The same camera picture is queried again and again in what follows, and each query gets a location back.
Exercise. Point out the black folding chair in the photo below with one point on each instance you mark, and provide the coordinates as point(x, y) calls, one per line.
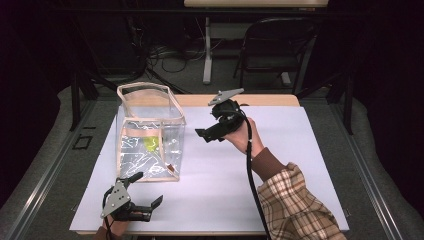
point(276, 50)

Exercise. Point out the black metal stand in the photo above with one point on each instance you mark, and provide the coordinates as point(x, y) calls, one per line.
point(75, 100)
point(349, 106)

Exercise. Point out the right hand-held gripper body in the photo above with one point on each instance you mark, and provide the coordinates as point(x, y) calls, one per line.
point(228, 116)

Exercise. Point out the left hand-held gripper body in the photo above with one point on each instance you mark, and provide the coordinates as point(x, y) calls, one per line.
point(116, 199)

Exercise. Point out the white table mat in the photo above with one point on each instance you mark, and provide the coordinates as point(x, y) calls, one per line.
point(206, 186)

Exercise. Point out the person's right hand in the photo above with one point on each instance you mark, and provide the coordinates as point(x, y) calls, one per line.
point(243, 138)

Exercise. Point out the person's left hand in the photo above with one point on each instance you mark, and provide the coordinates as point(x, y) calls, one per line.
point(117, 226)

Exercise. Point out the metal floor rail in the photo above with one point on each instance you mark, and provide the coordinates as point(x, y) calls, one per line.
point(370, 180)
point(43, 180)

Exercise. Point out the wooden table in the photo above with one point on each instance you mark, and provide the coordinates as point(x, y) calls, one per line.
point(193, 100)

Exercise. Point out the white desk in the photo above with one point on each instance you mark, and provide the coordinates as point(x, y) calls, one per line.
point(207, 50)

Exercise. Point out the clear bag with beige trim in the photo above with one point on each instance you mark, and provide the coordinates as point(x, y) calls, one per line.
point(150, 110)

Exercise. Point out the yellow shuttlecock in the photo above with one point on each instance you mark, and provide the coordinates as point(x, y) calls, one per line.
point(151, 143)

